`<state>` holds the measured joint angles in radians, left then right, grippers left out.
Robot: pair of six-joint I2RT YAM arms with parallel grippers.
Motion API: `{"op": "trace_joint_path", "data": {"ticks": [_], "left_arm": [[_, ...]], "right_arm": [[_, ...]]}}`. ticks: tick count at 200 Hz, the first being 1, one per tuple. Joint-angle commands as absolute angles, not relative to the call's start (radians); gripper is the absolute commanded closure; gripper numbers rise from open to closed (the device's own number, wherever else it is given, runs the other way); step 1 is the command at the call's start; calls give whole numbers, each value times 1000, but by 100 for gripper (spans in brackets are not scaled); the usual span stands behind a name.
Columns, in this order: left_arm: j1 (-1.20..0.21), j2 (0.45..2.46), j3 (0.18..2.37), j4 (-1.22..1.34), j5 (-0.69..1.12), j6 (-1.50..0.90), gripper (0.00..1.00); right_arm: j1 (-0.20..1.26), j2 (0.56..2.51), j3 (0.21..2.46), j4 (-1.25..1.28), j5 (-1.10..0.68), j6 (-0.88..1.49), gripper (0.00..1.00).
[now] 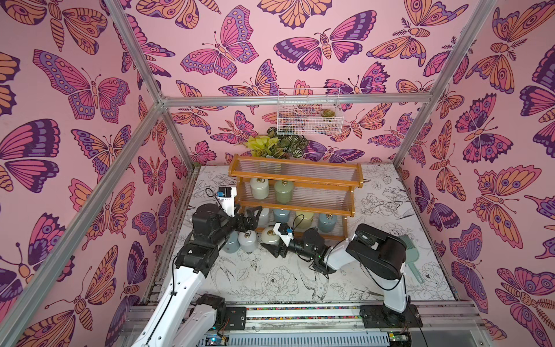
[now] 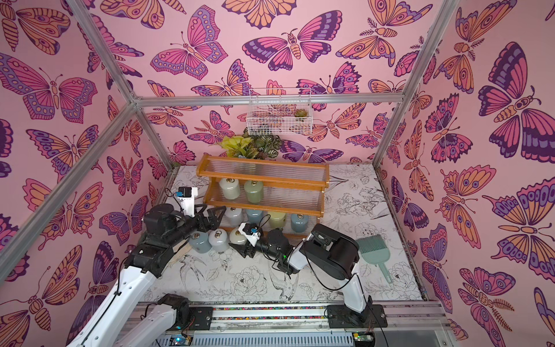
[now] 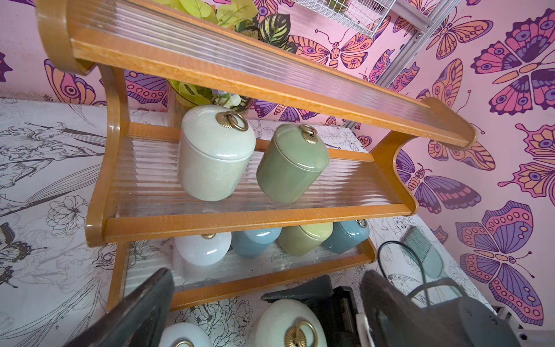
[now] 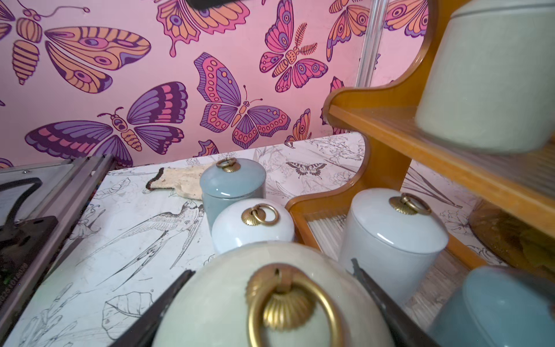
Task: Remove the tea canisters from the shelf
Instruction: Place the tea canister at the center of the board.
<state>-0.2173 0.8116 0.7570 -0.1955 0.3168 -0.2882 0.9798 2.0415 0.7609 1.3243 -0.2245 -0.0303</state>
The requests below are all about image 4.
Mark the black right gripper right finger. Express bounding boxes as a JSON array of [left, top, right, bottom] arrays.
[[351, 258, 439, 347]]

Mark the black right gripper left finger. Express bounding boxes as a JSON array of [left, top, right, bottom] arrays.
[[111, 270, 196, 347]]

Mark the cream canister shelf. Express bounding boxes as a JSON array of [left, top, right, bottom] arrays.
[[154, 242, 393, 346]]

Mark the large light blue canister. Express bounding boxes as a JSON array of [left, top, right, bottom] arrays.
[[199, 158, 267, 230]]

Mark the blue canister bottom shelf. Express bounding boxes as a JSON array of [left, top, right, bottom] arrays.
[[428, 266, 554, 346]]

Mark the white canister bottom shelf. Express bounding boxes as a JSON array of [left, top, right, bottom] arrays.
[[338, 188, 449, 306]]

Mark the wooden tiered shelf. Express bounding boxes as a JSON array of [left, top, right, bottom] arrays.
[[286, 1, 554, 280]]

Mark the green canister middle shelf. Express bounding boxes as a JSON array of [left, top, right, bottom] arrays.
[[415, 1, 554, 153]]

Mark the green leafy plant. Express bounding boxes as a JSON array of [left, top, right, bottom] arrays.
[[468, 200, 554, 281]]

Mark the beige cloth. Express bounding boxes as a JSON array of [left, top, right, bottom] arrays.
[[145, 164, 211, 200]]

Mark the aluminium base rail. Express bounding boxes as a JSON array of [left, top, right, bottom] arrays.
[[1, 155, 116, 341]]

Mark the aluminium frame post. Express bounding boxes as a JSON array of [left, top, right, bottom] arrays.
[[356, 0, 389, 88]]

